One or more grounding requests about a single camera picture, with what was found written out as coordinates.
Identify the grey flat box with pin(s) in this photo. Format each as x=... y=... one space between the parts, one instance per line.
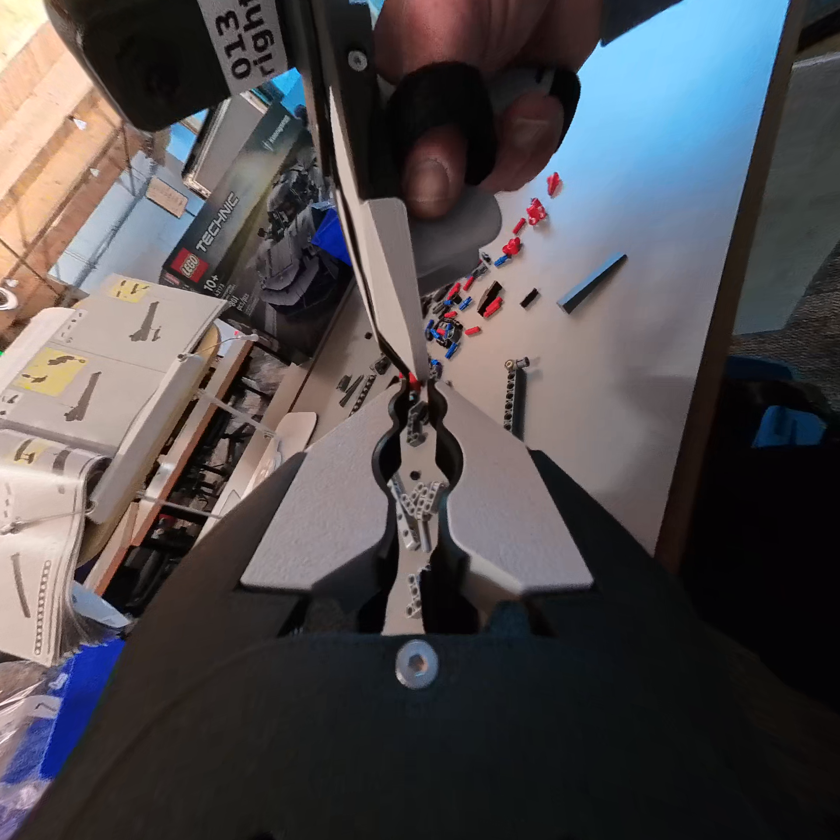
x=223 y=144

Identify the dark grey flat lego tile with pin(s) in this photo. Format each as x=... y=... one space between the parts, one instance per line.
x=590 y=283

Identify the clear plastic bag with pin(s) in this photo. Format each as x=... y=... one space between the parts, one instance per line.
x=23 y=722

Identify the pile of loose lego pieces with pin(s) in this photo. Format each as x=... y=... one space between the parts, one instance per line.
x=453 y=331

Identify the red lego pin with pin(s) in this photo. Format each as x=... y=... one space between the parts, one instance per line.
x=410 y=379

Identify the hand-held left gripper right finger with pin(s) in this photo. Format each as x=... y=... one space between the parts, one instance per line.
x=512 y=518

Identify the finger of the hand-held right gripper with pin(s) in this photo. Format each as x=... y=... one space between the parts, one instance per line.
x=350 y=226
x=394 y=275

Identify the person's right hand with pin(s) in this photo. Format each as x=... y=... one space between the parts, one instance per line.
x=499 y=33

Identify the person's right forearm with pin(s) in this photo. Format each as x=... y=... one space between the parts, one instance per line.
x=627 y=16

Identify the dark grey lego connector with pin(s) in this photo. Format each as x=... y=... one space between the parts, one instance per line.
x=417 y=420

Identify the lego set box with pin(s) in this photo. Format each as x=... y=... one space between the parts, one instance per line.
x=216 y=229

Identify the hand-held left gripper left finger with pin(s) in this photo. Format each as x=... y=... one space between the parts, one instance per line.
x=315 y=525

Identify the white book stand base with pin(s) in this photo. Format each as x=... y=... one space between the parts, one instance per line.
x=154 y=420

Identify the instruction booklet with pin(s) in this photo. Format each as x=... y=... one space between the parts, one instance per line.
x=85 y=341

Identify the bunch of small light grey beams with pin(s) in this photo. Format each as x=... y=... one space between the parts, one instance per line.
x=420 y=505

